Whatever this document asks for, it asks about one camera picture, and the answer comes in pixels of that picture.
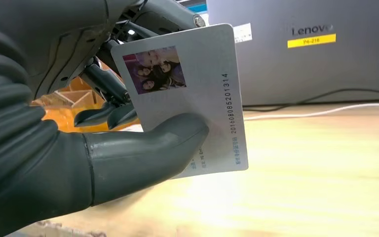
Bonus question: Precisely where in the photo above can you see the silver photo ID card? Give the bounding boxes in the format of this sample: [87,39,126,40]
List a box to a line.
[110,23,250,180]

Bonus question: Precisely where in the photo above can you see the wooden organizer box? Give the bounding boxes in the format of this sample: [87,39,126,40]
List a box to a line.
[31,76,141,134]

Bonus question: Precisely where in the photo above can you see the grey Lenovo laptop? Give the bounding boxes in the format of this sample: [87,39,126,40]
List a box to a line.
[206,0,379,107]

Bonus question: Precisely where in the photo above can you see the white USB cable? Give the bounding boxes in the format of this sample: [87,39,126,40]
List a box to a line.
[243,102,379,122]

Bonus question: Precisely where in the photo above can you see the black laptop power cable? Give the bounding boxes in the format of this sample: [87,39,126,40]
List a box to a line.
[241,87,379,113]

